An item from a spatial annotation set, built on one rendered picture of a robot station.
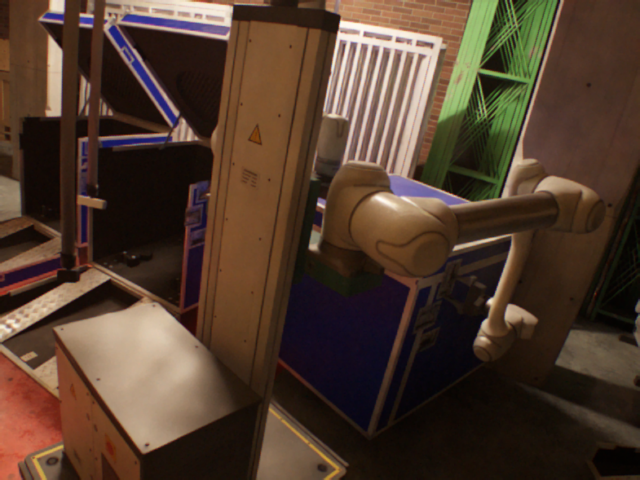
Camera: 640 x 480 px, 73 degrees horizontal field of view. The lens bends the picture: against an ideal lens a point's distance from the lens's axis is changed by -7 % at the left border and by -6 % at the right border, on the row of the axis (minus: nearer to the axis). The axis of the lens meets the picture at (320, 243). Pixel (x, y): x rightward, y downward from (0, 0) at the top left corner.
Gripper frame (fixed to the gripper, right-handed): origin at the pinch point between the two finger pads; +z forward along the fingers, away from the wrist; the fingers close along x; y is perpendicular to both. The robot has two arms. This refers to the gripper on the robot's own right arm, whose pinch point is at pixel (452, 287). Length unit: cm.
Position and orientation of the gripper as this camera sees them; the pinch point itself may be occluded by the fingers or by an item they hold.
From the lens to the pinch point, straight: 199.9
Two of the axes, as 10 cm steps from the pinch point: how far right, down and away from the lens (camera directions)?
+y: 7.2, -1.3, 6.9
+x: 1.8, -9.2, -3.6
